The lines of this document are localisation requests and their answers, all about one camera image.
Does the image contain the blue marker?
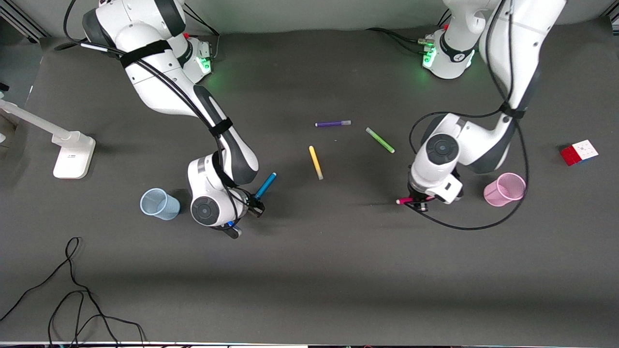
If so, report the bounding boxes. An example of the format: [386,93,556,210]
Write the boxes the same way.
[255,173,277,200]

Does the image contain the pink plastic cup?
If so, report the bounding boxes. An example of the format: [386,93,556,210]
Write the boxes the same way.
[484,173,527,207]

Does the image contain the green marker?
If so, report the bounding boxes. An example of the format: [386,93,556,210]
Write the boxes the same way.
[366,127,396,154]

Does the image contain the yellow marker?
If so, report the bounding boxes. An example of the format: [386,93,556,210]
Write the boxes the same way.
[309,145,324,180]

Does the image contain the blue plastic cup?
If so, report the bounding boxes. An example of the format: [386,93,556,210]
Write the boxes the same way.
[140,188,181,221]

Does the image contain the Rubik's cube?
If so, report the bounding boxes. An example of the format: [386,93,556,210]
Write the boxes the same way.
[560,140,599,166]

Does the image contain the white desk stand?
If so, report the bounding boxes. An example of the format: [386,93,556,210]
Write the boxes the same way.
[0,99,96,179]

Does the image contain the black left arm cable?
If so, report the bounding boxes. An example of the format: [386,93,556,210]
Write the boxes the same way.
[409,0,530,231]

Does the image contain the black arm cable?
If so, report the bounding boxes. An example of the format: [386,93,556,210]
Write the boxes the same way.
[409,0,530,231]
[54,0,242,232]

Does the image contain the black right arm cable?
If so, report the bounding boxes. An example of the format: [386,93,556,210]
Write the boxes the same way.
[54,0,242,232]

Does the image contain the black left base cable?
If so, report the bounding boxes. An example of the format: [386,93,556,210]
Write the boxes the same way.
[366,28,427,55]

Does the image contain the black base cable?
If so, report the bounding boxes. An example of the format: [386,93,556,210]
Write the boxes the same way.
[183,4,221,61]
[366,28,427,55]

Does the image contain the black loose cable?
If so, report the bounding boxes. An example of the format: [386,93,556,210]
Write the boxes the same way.
[0,237,120,348]
[47,291,147,348]

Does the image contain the black right base cable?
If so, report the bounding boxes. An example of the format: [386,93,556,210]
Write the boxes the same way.
[183,4,221,61]

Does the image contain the aluminium frame profile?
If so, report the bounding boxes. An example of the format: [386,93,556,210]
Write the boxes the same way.
[0,0,49,44]

